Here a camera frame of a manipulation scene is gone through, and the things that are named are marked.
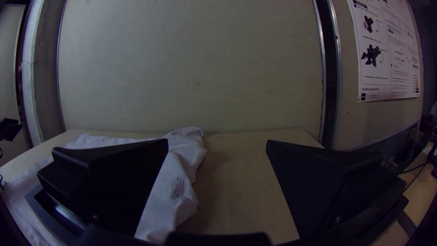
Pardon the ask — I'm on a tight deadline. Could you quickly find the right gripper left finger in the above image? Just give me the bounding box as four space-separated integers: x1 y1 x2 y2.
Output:
36 138 170 237

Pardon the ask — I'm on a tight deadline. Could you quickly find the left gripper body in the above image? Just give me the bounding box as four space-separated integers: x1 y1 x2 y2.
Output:
0 118 23 143

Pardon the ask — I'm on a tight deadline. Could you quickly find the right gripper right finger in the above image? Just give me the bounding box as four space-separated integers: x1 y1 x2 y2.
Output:
265 139 410 241

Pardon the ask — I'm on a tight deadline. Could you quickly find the white t-shirt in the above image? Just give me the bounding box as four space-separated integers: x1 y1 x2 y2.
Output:
0 126 208 246

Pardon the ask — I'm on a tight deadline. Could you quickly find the pale wooden side desk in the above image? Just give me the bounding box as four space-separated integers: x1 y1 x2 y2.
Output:
370 143 437 246

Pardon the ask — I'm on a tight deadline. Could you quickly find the black cable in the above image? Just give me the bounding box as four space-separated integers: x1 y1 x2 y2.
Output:
397 162 428 193

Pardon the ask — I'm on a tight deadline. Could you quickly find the white wall poster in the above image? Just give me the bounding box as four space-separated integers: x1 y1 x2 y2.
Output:
347 0 421 103

